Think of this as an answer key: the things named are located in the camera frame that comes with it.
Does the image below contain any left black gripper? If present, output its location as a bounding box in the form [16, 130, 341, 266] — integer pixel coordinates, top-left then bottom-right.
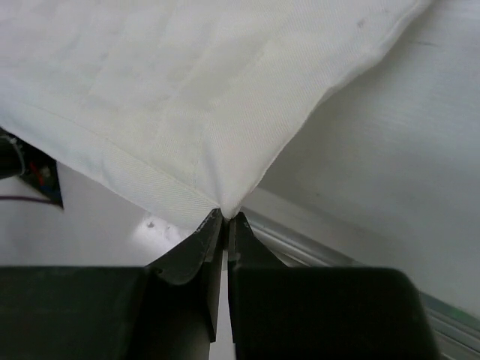
[1, 128, 64, 209]

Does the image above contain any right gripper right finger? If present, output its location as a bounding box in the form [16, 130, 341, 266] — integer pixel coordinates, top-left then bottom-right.
[228, 212, 290, 344]

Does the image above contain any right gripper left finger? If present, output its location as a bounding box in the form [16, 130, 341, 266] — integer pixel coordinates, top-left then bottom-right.
[146, 208, 223, 343]

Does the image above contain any white pleated skirt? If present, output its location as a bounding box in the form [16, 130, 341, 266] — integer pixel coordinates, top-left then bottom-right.
[1, 1, 428, 229]

